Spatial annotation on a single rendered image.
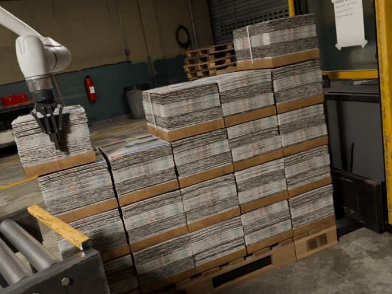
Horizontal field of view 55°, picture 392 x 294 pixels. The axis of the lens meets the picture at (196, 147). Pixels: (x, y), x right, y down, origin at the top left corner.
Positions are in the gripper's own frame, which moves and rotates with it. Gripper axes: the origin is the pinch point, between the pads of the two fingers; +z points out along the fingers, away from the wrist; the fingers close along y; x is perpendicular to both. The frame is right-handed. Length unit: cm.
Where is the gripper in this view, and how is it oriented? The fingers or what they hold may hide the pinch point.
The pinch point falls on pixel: (55, 140)
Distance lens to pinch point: 161.6
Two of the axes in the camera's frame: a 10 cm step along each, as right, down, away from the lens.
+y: -9.1, 2.5, -3.2
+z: 1.8, 9.6, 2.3
